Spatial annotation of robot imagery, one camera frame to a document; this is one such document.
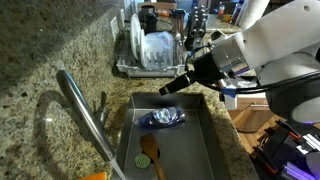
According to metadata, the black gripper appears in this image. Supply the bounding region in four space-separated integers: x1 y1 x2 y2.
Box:
159 51 226 97

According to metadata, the clear plastic container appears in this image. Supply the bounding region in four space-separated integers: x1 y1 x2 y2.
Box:
144 31 175 70

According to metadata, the black knife block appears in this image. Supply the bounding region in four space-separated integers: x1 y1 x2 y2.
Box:
184 4 210 52

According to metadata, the white dish rack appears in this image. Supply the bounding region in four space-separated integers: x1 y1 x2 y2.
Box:
114 39 188 79

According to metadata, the white plate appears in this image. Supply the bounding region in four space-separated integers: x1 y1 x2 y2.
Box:
129 13 143 63
139 29 150 68

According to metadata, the clear drinking glass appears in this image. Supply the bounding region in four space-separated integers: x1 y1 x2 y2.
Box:
170 9 188 44

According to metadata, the stainless steel sink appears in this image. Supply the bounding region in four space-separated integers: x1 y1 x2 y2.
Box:
111 92 232 180

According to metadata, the black cylindrical container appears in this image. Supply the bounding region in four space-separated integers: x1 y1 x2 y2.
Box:
138 4 160 35

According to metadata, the wooden spoon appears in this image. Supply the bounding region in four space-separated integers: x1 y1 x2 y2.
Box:
139 132 168 180

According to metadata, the bagged plastic cutlery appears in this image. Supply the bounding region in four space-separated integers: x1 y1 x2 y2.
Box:
233 75 259 88

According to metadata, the brown cardboard box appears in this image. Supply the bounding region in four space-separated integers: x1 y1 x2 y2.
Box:
136 1 178 11

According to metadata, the small red capped bottle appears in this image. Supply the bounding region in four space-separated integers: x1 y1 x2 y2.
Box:
217 1 227 16

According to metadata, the chrome gooseneck faucet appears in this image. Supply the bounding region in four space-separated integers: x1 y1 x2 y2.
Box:
55 68 118 163

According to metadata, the white paper towel roll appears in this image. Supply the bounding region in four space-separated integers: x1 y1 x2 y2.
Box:
238 0 270 30

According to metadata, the orange and black clamp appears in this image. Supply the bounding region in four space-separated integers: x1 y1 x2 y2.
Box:
261 145 280 175

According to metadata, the orange sponge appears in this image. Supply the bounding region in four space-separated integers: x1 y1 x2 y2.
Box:
78 171 108 180

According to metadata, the white ribbed block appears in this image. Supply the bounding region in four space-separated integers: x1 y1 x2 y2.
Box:
295 132 320 155
282 161 316 180

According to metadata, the white wall outlet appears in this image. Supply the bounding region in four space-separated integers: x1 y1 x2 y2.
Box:
109 16 121 42

